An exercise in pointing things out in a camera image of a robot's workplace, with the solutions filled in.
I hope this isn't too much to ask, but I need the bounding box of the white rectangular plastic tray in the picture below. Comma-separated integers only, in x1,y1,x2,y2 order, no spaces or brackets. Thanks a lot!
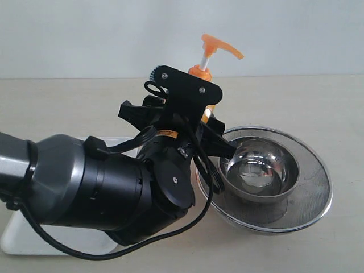
1,133,140,256

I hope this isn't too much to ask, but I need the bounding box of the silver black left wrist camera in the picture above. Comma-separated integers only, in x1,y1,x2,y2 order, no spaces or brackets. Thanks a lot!
150,65,222,127

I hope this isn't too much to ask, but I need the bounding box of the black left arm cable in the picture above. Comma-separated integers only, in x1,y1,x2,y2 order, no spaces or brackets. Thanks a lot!
5,81,225,261

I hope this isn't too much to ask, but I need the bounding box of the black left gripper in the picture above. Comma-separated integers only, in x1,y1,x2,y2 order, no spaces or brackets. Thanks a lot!
118,95,237,159

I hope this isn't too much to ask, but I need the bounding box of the small stainless steel bowl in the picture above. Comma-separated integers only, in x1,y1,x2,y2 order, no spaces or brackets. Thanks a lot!
217,136,300,204

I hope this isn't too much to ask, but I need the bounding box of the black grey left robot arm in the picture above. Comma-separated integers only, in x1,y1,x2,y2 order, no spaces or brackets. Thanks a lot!
1,96,237,246

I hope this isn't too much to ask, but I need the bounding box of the steel mesh strainer basin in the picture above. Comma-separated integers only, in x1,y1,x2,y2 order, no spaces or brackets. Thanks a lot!
212,126,333,234

